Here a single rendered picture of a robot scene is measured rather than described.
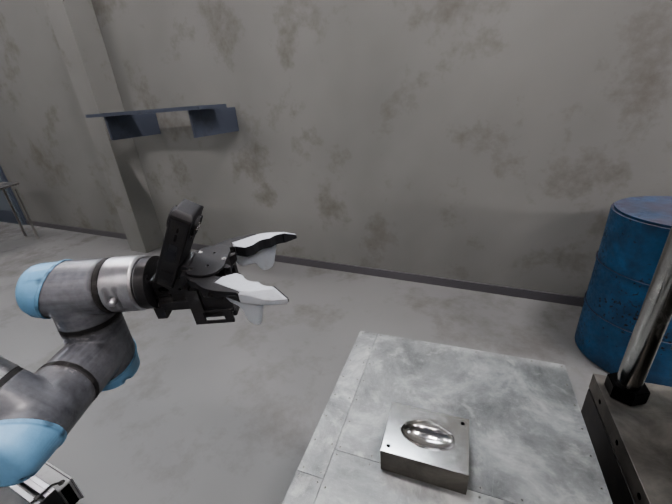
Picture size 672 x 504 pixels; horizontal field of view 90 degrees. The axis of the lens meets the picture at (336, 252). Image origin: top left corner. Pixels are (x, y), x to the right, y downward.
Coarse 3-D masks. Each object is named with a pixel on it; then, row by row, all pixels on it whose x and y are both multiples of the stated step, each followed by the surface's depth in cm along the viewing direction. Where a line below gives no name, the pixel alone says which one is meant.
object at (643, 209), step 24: (624, 216) 182; (648, 216) 176; (624, 240) 183; (648, 240) 171; (600, 264) 201; (624, 264) 184; (648, 264) 174; (600, 288) 202; (624, 288) 187; (648, 288) 177; (600, 312) 203; (624, 312) 189; (576, 336) 230; (600, 336) 205; (624, 336) 192; (600, 360) 208
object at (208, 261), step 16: (192, 256) 44; (208, 256) 44; (224, 256) 44; (144, 272) 42; (192, 272) 41; (208, 272) 41; (224, 272) 43; (144, 288) 42; (160, 288) 45; (176, 288) 44; (192, 288) 42; (144, 304) 43; (160, 304) 45; (176, 304) 45; (192, 304) 43; (208, 304) 44; (224, 304) 44; (208, 320) 45; (224, 320) 45
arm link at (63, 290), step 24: (48, 264) 44; (72, 264) 43; (96, 264) 43; (24, 288) 42; (48, 288) 42; (72, 288) 42; (96, 288) 42; (24, 312) 43; (48, 312) 43; (72, 312) 43; (96, 312) 44
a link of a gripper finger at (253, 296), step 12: (228, 276) 41; (240, 276) 41; (240, 288) 39; (252, 288) 39; (264, 288) 38; (276, 288) 39; (240, 300) 39; (252, 300) 38; (264, 300) 38; (276, 300) 38; (288, 300) 38; (252, 312) 41
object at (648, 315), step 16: (656, 272) 84; (656, 288) 84; (656, 304) 85; (640, 320) 90; (656, 320) 86; (640, 336) 90; (656, 336) 88; (640, 352) 91; (656, 352) 90; (624, 368) 96; (640, 368) 93; (608, 384) 101; (624, 384) 97; (640, 384) 95; (624, 400) 97; (640, 400) 95
